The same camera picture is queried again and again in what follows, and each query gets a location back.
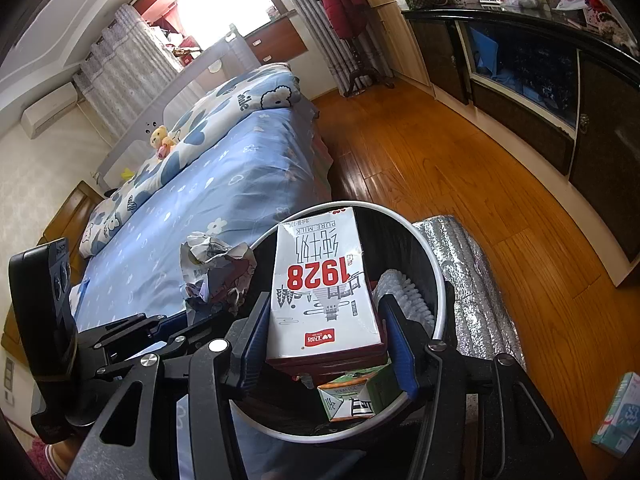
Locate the silver foil insulation bag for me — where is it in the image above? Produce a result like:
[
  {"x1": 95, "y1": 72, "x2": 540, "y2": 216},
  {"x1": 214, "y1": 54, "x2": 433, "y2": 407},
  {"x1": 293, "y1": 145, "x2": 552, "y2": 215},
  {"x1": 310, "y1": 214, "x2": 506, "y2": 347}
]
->
[{"x1": 413, "y1": 216, "x2": 526, "y2": 366}]

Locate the small yellow toy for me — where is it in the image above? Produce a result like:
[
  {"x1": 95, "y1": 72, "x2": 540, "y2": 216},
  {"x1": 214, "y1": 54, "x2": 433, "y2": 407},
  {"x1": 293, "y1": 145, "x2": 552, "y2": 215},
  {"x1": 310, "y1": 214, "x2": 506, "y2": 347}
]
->
[{"x1": 120, "y1": 168, "x2": 134, "y2": 182}]

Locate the yellow teddy bear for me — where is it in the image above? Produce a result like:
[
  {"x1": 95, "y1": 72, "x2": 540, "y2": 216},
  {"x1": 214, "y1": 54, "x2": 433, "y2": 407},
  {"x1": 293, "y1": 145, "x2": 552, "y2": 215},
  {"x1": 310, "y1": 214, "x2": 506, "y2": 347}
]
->
[{"x1": 150, "y1": 126, "x2": 176, "y2": 160}]

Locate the wooden wardrobe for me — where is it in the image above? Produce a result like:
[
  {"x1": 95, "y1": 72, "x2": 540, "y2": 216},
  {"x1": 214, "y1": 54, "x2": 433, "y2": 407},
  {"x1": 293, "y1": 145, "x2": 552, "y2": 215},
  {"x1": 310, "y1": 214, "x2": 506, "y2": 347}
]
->
[{"x1": 367, "y1": 0, "x2": 432, "y2": 92}]

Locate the white wall air conditioner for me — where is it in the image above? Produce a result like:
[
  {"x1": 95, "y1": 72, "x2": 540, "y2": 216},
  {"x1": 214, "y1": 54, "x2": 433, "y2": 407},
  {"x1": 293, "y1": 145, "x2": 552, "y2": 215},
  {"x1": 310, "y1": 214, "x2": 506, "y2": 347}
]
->
[{"x1": 21, "y1": 82, "x2": 78, "y2": 140}]

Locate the teal white box on floor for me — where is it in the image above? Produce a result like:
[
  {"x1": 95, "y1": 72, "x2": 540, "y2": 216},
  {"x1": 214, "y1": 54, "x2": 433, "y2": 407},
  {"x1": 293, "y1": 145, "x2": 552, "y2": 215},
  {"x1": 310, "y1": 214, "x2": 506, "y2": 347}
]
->
[{"x1": 591, "y1": 372, "x2": 640, "y2": 458}]

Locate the white bed guard rail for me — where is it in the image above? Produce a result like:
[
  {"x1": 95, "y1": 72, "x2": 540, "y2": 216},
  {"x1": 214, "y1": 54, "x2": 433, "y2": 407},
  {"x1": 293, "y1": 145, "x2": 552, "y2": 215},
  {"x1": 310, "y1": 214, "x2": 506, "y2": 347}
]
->
[{"x1": 94, "y1": 24, "x2": 260, "y2": 192}]

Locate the wooden headboard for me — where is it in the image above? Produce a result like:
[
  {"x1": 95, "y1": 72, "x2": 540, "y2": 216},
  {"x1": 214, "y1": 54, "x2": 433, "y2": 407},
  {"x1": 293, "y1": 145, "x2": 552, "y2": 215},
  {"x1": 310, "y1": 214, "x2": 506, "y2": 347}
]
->
[{"x1": 1, "y1": 181, "x2": 103, "y2": 376}]

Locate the grey right curtain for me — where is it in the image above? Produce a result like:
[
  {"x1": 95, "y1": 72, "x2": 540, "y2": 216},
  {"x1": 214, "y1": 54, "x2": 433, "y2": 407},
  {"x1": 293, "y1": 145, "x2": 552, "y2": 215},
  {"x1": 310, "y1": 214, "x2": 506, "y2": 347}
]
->
[{"x1": 288, "y1": 0, "x2": 393, "y2": 96}]

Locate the blue bed with floral sheet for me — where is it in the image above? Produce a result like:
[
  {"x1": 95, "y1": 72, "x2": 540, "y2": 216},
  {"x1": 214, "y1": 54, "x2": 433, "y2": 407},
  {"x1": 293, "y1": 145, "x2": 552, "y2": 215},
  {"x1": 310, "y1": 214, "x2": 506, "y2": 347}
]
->
[{"x1": 75, "y1": 101, "x2": 332, "y2": 330}]

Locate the blue white cartoon duvet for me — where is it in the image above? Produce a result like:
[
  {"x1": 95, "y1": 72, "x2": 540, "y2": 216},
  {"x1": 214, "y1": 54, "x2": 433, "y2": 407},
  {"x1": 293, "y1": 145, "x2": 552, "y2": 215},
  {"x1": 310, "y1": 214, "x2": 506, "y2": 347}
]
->
[{"x1": 79, "y1": 63, "x2": 302, "y2": 258}]

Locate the red white 1928 milk box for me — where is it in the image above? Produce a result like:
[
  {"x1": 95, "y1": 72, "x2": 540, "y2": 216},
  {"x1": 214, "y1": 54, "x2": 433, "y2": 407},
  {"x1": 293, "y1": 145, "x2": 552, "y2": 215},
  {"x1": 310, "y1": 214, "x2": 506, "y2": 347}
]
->
[{"x1": 266, "y1": 207, "x2": 387, "y2": 377}]

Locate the dark tv cabinet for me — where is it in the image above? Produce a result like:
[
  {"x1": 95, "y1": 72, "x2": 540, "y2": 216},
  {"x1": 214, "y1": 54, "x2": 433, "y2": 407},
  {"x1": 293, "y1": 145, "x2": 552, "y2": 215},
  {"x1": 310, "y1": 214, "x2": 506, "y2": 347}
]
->
[{"x1": 404, "y1": 8, "x2": 639, "y2": 261}]

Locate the white foam net sleeve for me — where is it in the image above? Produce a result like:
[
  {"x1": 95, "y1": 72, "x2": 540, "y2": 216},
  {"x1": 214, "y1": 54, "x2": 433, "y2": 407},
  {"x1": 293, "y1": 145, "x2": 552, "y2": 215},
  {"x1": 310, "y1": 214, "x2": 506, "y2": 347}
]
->
[{"x1": 372, "y1": 269, "x2": 435, "y2": 336}]

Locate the white blue pillow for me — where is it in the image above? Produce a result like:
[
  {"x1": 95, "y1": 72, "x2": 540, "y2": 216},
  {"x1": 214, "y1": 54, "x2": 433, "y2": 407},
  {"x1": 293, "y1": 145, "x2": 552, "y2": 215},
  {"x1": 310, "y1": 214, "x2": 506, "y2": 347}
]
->
[{"x1": 70, "y1": 278, "x2": 90, "y2": 316}]

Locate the green milk carton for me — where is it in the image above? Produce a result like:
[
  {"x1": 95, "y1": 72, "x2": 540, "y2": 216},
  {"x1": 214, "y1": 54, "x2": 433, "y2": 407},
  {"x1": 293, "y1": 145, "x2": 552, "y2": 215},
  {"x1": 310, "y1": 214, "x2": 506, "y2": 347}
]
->
[{"x1": 317, "y1": 362, "x2": 401, "y2": 422}]

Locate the round trash bin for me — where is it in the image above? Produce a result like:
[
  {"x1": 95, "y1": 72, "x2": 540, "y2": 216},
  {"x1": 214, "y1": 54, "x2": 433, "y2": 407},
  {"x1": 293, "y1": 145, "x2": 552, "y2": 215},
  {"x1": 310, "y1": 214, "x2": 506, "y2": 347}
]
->
[{"x1": 233, "y1": 200, "x2": 447, "y2": 445}]

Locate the grey printed paper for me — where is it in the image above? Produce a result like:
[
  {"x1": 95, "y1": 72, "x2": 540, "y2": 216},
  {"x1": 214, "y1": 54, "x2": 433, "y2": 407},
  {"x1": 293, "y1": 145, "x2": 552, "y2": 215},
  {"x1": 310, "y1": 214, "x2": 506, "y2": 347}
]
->
[{"x1": 180, "y1": 232, "x2": 257, "y2": 325}]

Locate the wooden coat stand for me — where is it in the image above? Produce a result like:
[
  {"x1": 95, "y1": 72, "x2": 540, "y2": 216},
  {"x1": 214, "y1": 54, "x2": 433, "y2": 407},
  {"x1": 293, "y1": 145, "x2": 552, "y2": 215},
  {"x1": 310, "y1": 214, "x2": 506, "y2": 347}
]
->
[{"x1": 344, "y1": 38, "x2": 395, "y2": 98}]

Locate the grey left curtain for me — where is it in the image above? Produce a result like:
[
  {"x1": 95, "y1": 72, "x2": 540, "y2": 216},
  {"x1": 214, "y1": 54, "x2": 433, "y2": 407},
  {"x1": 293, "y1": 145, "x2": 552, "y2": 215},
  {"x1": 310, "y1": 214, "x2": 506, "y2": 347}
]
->
[{"x1": 73, "y1": 4, "x2": 182, "y2": 139}]

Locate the grey curtain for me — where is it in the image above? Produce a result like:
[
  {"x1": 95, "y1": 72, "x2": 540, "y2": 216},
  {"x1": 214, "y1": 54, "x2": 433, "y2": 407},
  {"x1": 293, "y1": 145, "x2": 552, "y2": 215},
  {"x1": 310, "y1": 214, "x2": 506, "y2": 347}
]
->
[
  {"x1": 73, "y1": 4, "x2": 182, "y2": 139},
  {"x1": 288, "y1": 0, "x2": 393, "y2": 96}
]

